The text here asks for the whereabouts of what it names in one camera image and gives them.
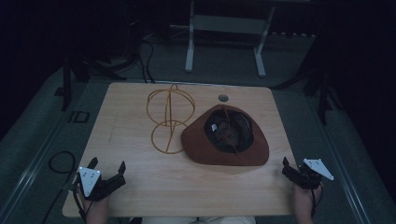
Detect black stand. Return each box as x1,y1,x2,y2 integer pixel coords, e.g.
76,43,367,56
53,52,128,112

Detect white metal desk frame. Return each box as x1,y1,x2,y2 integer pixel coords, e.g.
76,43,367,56
184,0,277,78

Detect black looped floor cable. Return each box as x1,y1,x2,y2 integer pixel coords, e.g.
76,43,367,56
48,150,78,175

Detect person's left hand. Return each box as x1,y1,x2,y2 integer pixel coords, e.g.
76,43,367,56
77,186,110,224

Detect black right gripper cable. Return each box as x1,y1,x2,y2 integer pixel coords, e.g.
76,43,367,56
310,182,324,218

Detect black cables on floor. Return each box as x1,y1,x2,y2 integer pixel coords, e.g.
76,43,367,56
138,38,156,84

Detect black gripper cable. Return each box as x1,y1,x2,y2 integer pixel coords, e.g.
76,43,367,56
41,174,88,224
310,182,324,218

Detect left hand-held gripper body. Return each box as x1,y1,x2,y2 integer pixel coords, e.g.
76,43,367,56
75,166,127,203

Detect black rectangular floor frame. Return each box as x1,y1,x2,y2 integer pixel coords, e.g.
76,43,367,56
67,109,92,124

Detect golden wire hat stand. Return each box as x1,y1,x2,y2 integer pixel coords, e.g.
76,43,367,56
146,82,197,155

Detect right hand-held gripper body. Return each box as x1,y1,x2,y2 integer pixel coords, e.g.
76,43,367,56
282,158,335,190

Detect brown felt hat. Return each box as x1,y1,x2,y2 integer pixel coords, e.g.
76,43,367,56
180,104,271,167

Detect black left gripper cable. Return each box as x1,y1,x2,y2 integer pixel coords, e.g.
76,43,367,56
41,174,88,224

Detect dark tripod stand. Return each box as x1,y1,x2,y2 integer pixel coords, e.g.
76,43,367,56
271,27,345,126

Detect person's right hand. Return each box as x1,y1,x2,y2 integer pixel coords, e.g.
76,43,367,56
291,181,324,224

